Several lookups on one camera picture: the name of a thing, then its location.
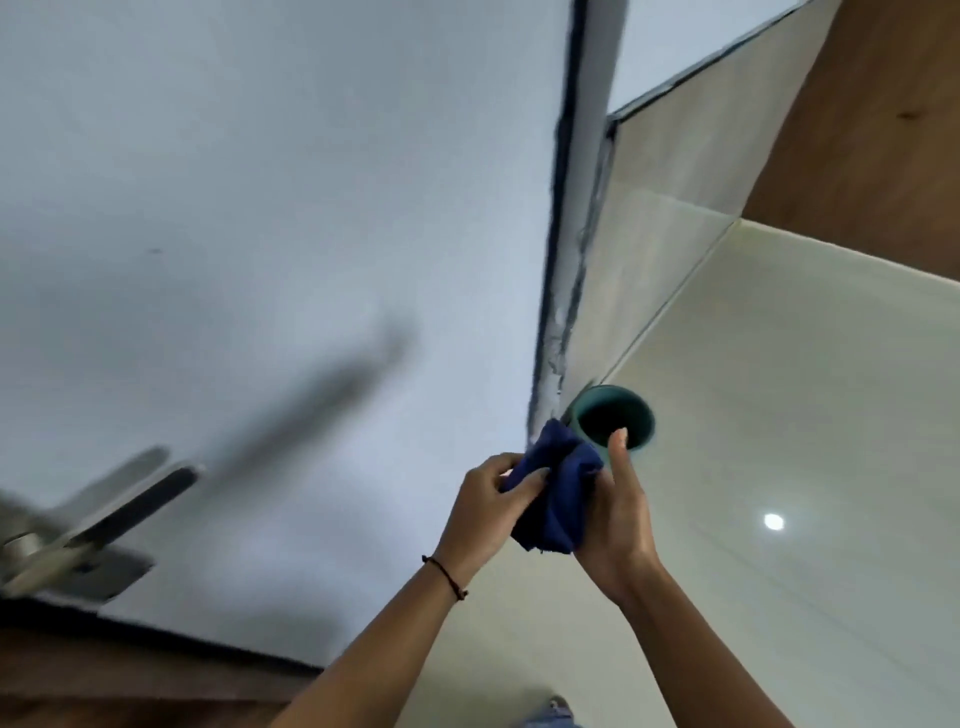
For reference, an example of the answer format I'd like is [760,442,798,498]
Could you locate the person's left hand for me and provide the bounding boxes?
[435,452,553,595]

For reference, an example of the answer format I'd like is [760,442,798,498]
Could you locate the person's right hand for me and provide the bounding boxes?
[573,428,663,606]

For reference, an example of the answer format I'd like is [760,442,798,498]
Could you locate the dark blue cloth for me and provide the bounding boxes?
[500,417,606,557]

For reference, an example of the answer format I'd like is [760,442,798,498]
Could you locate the teal cup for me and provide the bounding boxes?
[564,384,657,456]

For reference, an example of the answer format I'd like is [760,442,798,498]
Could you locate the person's right forearm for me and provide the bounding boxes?
[616,562,796,728]

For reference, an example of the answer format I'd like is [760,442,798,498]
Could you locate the person's left forearm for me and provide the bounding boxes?
[268,558,471,728]

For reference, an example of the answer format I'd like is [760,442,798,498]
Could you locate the blue denim trousers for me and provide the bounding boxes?
[516,696,580,728]

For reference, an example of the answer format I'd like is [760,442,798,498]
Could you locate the white door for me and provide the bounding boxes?
[0,0,588,670]

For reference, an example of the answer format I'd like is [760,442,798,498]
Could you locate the brown wooden panel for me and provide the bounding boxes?
[742,0,960,284]

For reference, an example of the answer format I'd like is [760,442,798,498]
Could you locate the dark cord bracelet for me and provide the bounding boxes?
[420,554,471,603]

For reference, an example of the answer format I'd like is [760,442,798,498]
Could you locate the white door frame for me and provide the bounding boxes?
[531,0,628,430]

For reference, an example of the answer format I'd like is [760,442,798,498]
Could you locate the silver door handle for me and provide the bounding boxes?
[0,463,206,603]

